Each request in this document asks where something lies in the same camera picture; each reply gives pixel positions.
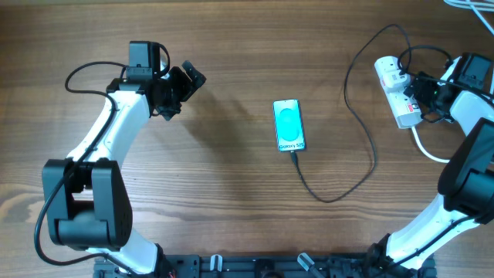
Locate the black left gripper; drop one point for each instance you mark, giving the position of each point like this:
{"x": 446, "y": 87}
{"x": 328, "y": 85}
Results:
{"x": 187, "y": 88}

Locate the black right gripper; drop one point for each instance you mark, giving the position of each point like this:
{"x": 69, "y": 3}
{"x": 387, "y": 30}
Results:
{"x": 420, "y": 96}

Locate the blue Galaxy smartphone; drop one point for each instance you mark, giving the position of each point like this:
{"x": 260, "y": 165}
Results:
{"x": 289, "y": 125}

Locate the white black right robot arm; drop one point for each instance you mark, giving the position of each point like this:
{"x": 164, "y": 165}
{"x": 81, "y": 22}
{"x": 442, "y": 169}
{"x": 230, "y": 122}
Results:
{"x": 465, "y": 186}

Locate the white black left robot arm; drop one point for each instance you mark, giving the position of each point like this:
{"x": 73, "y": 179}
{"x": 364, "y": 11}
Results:
{"x": 87, "y": 213}

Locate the white USB charger plug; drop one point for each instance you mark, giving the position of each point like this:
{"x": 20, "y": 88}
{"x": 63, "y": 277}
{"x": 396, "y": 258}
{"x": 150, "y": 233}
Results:
{"x": 394, "y": 81}

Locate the white power strip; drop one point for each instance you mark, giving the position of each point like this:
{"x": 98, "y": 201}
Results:
{"x": 405, "y": 109}

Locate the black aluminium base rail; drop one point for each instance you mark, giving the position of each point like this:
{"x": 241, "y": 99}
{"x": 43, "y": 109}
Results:
{"x": 345, "y": 265}

